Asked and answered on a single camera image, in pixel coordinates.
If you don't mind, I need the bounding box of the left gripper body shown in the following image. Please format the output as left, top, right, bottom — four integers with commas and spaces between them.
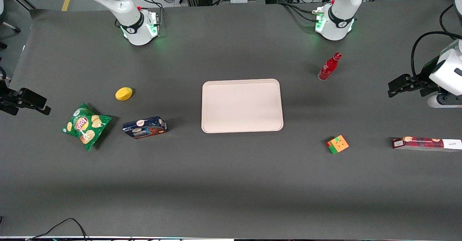
419, 49, 462, 98

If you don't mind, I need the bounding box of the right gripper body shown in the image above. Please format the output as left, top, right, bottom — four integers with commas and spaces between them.
0, 86, 21, 116

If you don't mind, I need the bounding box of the red tartan cookie box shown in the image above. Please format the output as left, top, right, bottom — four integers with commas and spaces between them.
392, 136, 462, 152

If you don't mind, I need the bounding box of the dark blue cookie box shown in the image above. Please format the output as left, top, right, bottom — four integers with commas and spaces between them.
122, 116, 168, 140

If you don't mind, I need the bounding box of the pale pink plastic tray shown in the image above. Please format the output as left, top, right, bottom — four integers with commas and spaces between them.
201, 79, 284, 133

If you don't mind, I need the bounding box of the green chips bag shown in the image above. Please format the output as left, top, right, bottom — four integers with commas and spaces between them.
61, 103, 112, 151

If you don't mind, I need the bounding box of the red drink bottle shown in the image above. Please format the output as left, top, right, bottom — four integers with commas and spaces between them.
318, 52, 342, 81

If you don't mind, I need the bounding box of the yellow lemon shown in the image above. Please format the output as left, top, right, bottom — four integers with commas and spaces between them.
115, 87, 133, 101

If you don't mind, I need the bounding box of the colourful puzzle cube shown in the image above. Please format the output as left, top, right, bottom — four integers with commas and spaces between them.
327, 135, 349, 154

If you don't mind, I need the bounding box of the dark grey table mat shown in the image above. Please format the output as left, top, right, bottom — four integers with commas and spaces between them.
0, 0, 462, 240

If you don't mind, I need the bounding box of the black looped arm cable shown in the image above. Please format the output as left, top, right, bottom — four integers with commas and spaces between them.
411, 31, 462, 90

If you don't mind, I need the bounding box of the short black arm cable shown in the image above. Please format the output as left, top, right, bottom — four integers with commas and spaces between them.
439, 4, 459, 36

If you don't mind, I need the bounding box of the thin black table cable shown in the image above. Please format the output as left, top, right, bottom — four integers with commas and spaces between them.
27, 218, 89, 241

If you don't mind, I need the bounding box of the black cable bundle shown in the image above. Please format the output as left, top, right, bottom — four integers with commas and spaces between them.
277, 1, 322, 23

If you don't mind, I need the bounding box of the black base cable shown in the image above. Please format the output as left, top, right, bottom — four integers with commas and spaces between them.
135, 0, 164, 18

